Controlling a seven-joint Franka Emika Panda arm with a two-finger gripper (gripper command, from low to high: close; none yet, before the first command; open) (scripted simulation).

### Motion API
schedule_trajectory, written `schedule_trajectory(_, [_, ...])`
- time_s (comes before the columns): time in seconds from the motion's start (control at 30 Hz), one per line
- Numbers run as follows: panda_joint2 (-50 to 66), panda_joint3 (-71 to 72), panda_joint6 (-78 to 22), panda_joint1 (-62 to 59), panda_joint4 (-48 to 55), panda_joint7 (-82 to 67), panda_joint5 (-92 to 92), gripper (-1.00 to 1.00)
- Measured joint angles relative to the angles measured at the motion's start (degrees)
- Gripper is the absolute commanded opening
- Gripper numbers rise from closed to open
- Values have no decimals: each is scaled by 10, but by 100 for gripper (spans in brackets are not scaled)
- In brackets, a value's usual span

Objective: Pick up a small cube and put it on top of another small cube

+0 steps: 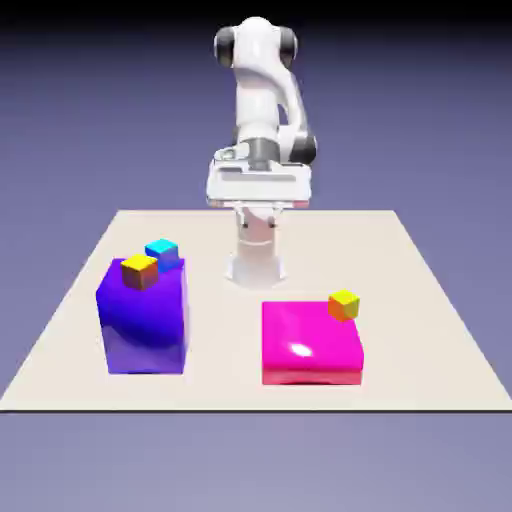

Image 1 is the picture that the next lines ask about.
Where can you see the small cyan cube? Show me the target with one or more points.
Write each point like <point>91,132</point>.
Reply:
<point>164,254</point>

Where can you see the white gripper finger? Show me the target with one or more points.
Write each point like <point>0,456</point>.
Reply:
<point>273,218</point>
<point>242,218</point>

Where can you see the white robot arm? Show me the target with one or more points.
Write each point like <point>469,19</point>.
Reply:
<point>256,100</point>

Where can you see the large pink box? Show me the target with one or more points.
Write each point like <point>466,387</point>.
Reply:
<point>310,340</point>

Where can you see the large purple box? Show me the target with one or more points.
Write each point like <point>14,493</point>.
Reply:
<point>144,320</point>

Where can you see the small yellow cube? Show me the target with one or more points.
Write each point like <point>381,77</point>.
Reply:
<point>343,306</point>
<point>139,272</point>

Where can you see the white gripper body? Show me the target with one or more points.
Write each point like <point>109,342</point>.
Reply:
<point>258,186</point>

